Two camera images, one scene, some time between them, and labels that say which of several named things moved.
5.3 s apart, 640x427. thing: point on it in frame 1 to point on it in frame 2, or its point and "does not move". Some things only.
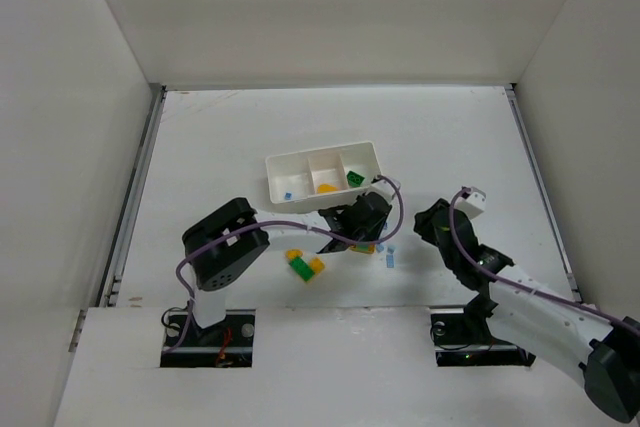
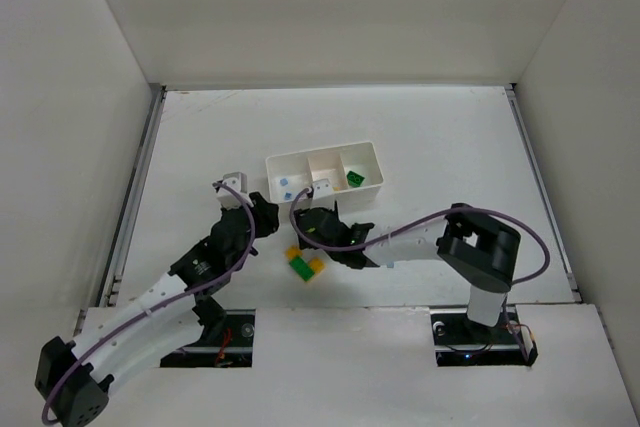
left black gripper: (345, 228) to (255, 218)
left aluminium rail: (110, 292) does not move
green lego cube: (354, 179) does not move
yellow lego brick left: (292, 253) does not move
